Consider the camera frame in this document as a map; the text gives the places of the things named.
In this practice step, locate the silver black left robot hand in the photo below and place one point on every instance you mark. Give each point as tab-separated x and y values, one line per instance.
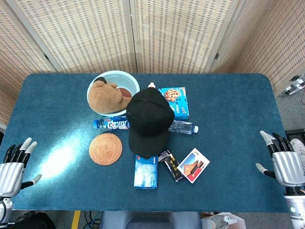
10	174

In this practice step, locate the woven folding screen panel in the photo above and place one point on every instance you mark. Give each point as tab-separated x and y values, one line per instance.
14	52
243	43
181	33
283	40
83	33

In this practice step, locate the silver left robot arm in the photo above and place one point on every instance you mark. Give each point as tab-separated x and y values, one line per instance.
4	210

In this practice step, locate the blue tablecloth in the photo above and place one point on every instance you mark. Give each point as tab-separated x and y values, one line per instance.
226	114

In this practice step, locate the white electronic device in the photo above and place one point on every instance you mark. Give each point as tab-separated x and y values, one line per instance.
294	87

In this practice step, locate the round woven rattan coaster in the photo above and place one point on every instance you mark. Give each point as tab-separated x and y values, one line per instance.
105	149

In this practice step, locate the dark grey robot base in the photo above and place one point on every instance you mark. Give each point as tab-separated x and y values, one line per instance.
150	220

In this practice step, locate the yellow floor tape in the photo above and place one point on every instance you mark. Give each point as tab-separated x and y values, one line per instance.
75	220

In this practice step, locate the clear plastic water bottle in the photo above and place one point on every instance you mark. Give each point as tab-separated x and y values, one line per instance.
182	127

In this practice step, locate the dark metal screen hinge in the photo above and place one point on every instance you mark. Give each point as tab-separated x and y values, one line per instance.
45	56
216	56

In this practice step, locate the light blue plastic basin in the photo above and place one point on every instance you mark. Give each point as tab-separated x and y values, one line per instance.
128	81

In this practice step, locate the postcard with red building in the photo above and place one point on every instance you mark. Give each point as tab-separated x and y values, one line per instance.
194	167

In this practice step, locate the blue labelled drink bottle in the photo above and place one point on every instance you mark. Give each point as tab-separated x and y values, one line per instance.
112	124

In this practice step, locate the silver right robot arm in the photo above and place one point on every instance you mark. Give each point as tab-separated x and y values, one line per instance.
295	207

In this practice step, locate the small white capped bottle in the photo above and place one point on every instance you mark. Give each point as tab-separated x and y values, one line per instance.
151	85

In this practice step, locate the brown plush toy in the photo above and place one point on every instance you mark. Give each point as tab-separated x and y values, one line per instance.
106	97

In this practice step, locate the blue Oreo box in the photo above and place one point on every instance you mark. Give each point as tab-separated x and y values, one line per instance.
145	174

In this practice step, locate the black equipment base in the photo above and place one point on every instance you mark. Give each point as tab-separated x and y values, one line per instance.
295	132

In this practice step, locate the clear plastic jug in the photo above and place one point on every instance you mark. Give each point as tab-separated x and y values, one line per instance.
222	220

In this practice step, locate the blue chocolate chip cookie box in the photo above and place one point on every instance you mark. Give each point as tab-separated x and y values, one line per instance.
179	102

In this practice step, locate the black baseball cap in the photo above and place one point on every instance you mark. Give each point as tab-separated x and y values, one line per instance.
150	119

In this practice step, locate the black box with gold lettering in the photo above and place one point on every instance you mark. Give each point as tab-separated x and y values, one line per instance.
172	167

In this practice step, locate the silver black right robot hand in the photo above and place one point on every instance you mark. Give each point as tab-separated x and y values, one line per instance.
289	167

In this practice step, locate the black bag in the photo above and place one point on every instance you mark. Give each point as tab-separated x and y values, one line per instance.
33	221

